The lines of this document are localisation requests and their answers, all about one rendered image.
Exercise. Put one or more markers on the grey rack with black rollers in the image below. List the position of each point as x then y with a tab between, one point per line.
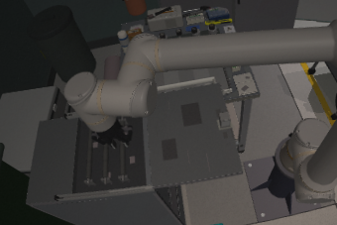
185	29

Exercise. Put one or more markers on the orange small box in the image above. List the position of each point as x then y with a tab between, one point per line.
134	32

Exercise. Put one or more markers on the grey metal table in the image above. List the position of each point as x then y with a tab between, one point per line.
246	120

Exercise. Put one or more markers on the yellow flat tool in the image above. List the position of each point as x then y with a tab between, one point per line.
218	22

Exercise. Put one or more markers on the black round bin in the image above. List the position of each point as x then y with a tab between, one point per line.
62	44

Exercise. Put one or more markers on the dark transfer roller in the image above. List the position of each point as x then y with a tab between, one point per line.
123	163
105	165

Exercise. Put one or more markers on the blue box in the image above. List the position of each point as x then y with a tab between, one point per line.
218	13

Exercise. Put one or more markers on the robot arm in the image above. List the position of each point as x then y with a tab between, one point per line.
231	46

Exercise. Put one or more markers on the white small card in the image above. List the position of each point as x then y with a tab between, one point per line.
229	29

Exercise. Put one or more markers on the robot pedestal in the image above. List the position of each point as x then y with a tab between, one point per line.
280	183

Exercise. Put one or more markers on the white long bar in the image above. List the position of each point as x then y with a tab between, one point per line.
185	84

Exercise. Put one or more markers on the grey circuit board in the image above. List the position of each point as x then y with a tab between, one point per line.
245	86

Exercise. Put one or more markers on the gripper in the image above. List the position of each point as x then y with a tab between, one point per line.
109	134

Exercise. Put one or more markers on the grey tray peg block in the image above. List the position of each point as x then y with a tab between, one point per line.
224	119

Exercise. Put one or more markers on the grey kit tray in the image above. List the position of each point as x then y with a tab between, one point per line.
198	143

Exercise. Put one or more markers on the white bottle with blue band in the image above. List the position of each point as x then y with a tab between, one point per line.
123	39

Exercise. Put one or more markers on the light grey low cabinet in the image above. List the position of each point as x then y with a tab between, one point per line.
26	120

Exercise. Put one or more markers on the grey tool box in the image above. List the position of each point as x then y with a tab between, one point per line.
165	18

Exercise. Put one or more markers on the black stand legs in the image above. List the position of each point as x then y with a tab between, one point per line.
322	87

